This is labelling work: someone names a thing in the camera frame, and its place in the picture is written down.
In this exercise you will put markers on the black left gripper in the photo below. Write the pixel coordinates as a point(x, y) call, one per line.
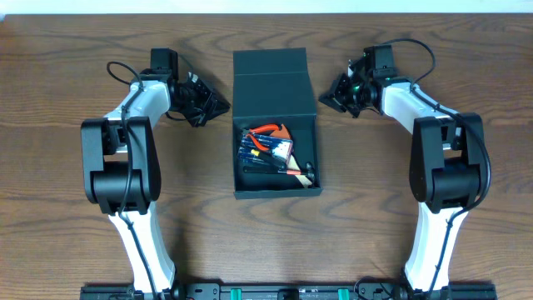
point(201, 102)

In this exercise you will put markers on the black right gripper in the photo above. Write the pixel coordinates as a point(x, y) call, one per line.
point(323, 98)

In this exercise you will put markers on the red handled pliers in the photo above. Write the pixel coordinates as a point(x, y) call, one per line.
point(258, 132)

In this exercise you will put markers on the dark green gift box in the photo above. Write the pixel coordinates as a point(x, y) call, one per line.
point(274, 86)

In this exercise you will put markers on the orange scraper with wooden handle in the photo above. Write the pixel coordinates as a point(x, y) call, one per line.
point(292, 165)

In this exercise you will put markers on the blue precision screwdriver set case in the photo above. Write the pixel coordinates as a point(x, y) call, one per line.
point(279, 147)

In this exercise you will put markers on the black yellow small screwdriver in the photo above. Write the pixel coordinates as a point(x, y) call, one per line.
point(250, 155)

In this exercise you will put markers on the small black handled claw hammer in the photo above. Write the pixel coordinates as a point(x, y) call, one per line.
point(270, 170)

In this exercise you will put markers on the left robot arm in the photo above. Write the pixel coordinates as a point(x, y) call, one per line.
point(122, 175)

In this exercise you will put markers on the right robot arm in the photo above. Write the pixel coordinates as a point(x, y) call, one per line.
point(449, 172)

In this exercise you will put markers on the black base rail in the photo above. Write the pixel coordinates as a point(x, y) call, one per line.
point(361, 290)

